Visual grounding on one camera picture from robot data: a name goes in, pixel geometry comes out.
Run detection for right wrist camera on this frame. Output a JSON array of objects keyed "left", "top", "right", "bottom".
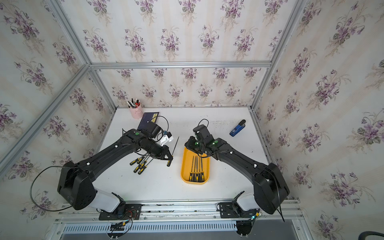
[{"left": 193, "top": 125, "right": 214, "bottom": 142}]

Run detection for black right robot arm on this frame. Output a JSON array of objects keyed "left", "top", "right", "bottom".
[{"left": 185, "top": 137, "right": 290, "bottom": 214}]

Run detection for yellow plastic storage tray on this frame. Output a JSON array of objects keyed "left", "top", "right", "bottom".
[{"left": 181, "top": 148, "right": 210, "bottom": 185}]

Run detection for blue black stapler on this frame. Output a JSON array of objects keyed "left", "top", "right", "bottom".
[{"left": 230, "top": 120, "right": 246, "bottom": 137}]

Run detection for file tool moved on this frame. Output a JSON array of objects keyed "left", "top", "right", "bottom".
[
  {"left": 200, "top": 158, "right": 205, "bottom": 183},
  {"left": 189, "top": 157, "right": 195, "bottom": 182},
  {"left": 193, "top": 156, "right": 198, "bottom": 182},
  {"left": 197, "top": 157, "right": 202, "bottom": 183}
]

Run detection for aluminium front rail frame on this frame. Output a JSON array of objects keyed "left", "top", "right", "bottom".
[{"left": 45, "top": 199, "right": 313, "bottom": 240}]

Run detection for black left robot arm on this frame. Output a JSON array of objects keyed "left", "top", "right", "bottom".
[{"left": 58, "top": 129, "right": 173, "bottom": 212}]

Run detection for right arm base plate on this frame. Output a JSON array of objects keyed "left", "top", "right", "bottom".
[{"left": 216, "top": 202, "right": 260, "bottom": 219}]

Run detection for pink pen cup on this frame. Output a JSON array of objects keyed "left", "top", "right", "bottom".
[{"left": 129, "top": 106, "right": 144, "bottom": 120}]

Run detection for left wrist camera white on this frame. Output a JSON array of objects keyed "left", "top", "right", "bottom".
[{"left": 159, "top": 132, "right": 174, "bottom": 146}]

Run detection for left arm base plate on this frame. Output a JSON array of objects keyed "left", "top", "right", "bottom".
[{"left": 99, "top": 204, "right": 143, "bottom": 221}]

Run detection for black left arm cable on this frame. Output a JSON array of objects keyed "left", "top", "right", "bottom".
[{"left": 29, "top": 165, "right": 76, "bottom": 213}]

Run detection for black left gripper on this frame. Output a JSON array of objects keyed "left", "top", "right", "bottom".
[{"left": 143, "top": 139, "right": 175, "bottom": 160}]

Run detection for dark purple notebook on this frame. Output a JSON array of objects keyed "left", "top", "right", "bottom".
[{"left": 138, "top": 112, "right": 159, "bottom": 130}]

